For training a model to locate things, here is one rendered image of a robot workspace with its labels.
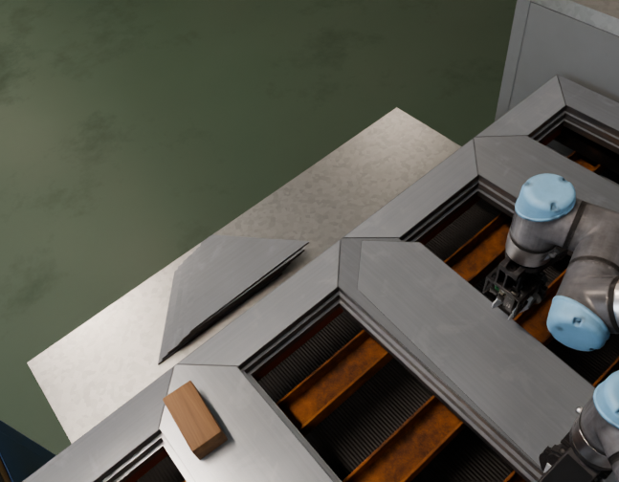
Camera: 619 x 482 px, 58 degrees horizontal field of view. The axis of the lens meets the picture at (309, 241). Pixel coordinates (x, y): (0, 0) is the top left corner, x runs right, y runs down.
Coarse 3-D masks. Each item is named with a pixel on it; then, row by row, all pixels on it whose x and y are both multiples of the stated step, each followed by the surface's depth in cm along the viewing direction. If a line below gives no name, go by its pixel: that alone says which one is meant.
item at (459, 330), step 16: (464, 304) 111; (480, 304) 111; (448, 320) 110; (464, 320) 109; (480, 320) 109; (496, 320) 108; (432, 336) 108; (448, 336) 108; (464, 336) 107; (480, 336) 107; (432, 352) 106; (448, 352) 106; (464, 352) 105
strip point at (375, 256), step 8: (368, 240) 124; (368, 248) 123; (376, 248) 122; (384, 248) 122; (392, 248) 122; (400, 248) 122; (408, 248) 121; (360, 256) 121; (368, 256) 121; (376, 256) 121; (384, 256) 121; (392, 256) 120; (400, 256) 120; (360, 264) 120; (368, 264) 120; (376, 264) 120; (384, 264) 119; (360, 272) 119; (368, 272) 119; (376, 272) 119; (360, 280) 118; (368, 280) 117
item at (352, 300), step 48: (480, 192) 133; (384, 240) 123; (336, 288) 117; (288, 336) 114; (384, 336) 111; (432, 384) 106; (480, 432) 99; (96, 480) 99; (192, 480) 99; (336, 480) 96; (528, 480) 94
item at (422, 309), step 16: (448, 272) 116; (432, 288) 114; (448, 288) 114; (464, 288) 114; (400, 304) 113; (416, 304) 113; (432, 304) 112; (448, 304) 112; (400, 320) 111; (416, 320) 110; (432, 320) 110; (416, 336) 108
